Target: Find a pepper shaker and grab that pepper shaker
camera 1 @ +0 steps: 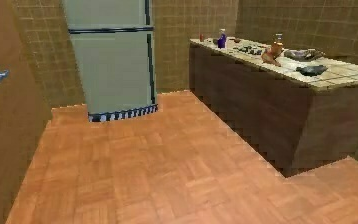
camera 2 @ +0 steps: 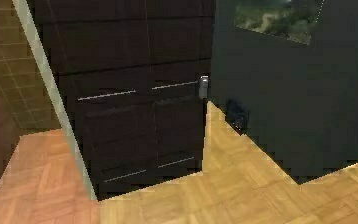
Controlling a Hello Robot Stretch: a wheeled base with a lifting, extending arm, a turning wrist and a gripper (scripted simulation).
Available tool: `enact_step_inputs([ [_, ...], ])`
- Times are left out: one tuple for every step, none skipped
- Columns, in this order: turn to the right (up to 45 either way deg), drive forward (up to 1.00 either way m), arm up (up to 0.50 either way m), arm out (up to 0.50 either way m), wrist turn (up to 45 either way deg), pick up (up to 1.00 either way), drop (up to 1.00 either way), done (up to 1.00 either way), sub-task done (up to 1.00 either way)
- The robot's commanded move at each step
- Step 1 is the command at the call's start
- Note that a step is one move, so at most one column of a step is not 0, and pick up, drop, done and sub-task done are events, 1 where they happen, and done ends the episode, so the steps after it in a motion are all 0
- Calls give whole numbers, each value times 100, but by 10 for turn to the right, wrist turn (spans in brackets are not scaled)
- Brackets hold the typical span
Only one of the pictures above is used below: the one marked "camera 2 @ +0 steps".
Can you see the dark brown cabinet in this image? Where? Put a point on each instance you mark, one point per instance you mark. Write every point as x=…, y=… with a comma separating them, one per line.
x=127, y=100

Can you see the window with green view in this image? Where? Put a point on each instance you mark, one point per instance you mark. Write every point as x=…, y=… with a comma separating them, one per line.
x=273, y=18

